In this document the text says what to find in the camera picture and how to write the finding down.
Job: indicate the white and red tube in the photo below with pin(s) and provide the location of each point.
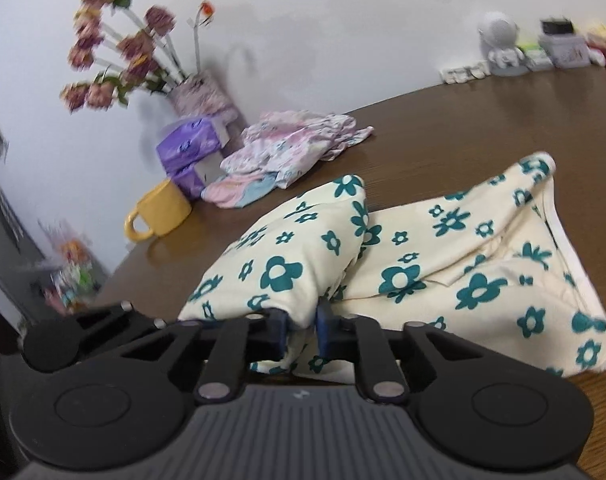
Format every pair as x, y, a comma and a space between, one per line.
598, 56

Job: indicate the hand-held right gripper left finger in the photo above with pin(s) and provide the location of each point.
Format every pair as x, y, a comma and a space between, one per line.
281, 332

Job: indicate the storage cart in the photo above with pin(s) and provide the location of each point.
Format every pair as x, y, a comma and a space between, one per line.
70, 270

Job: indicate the white robot speaker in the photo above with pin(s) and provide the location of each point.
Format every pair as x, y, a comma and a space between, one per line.
500, 35

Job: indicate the dried rose bouquet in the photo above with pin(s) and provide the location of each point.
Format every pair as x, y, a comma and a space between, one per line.
133, 47

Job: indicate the cream green-flowered garment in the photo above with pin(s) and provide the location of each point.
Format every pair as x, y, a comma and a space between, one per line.
433, 270

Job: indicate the pink and blue garment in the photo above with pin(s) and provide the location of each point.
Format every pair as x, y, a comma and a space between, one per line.
233, 191

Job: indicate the purple fuzzy vase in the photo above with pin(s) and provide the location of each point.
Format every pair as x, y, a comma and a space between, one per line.
203, 92

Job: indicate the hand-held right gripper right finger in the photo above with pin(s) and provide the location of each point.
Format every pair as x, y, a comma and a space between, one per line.
323, 330

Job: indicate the pink floral garment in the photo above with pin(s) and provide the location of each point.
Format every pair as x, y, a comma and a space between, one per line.
293, 145

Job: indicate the yellow and pink box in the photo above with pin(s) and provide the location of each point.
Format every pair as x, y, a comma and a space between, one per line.
603, 32

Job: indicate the purple tissue pack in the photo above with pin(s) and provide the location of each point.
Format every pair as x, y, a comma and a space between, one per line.
188, 142
193, 180

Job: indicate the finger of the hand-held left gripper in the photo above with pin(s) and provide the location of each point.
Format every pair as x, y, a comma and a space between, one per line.
118, 322

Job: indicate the yellow mug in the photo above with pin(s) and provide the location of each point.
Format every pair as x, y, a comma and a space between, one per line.
165, 207

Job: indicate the green and white packets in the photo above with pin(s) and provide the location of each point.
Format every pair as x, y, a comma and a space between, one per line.
537, 57

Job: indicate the black charger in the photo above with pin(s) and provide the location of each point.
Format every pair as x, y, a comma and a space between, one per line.
557, 26

